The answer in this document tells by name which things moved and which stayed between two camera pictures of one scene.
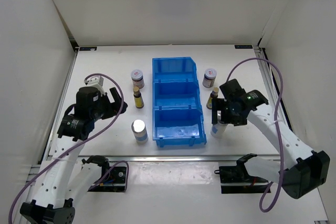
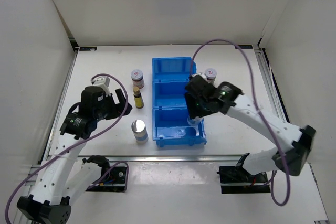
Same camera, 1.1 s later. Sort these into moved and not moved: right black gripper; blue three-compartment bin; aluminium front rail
Moved: right black gripper
Not moved: aluminium front rail; blue three-compartment bin
